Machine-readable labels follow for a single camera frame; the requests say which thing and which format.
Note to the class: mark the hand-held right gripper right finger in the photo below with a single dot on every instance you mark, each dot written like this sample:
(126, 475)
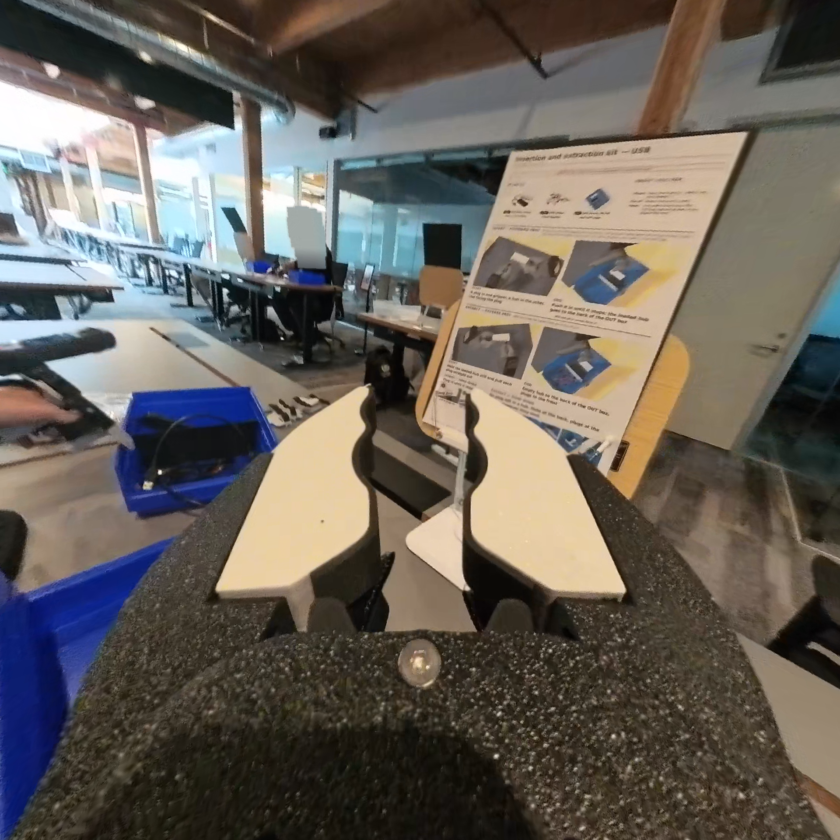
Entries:
(538, 512)

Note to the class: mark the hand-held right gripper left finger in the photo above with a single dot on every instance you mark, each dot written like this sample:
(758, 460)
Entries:
(295, 512)

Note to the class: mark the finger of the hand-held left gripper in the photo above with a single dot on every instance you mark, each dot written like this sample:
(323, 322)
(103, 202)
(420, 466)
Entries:
(118, 438)

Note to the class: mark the blue plastic bin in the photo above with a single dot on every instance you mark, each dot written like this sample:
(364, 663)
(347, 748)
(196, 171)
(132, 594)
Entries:
(39, 643)
(197, 400)

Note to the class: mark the person's left hand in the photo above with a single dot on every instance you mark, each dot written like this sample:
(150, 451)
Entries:
(33, 405)

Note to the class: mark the black table plate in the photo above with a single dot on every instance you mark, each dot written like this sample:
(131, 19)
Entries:
(407, 485)

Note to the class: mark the rounded wooden board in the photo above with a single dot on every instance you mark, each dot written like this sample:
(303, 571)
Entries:
(656, 407)

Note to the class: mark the black backpack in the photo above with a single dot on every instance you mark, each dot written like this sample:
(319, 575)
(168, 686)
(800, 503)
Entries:
(387, 377)

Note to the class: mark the wooden office desk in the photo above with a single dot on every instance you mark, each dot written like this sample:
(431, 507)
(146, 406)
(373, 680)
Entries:
(394, 325)

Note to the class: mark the long office desk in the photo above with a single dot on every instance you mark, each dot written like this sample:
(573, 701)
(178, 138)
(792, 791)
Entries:
(275, 281)

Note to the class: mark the slim wooden column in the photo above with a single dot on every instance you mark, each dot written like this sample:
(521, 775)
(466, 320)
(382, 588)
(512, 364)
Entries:
(252, 184)

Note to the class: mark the light wooden panel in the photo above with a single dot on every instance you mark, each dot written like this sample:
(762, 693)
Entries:
(441, 285)

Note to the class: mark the printed instruction sheet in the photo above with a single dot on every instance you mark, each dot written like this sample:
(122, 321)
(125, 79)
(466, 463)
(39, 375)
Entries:
(590, 262)

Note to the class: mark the black ceiling panel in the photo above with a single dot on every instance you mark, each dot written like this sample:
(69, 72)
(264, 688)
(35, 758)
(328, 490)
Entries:
(164, 85)

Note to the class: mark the black standing panel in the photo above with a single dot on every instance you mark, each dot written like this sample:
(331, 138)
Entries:
(443, 244)

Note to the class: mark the black office chair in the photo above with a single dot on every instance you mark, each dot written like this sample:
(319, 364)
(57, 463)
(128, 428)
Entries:
(823, 590)

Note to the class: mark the grey door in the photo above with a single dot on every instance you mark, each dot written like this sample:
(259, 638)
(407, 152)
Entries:
(735, 262)

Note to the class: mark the thick wooden column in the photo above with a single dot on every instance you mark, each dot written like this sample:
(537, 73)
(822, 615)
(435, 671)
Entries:
(682, 65)

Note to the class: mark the silver ventilation duct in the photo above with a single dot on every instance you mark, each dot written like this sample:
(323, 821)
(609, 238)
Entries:
(262, 98)

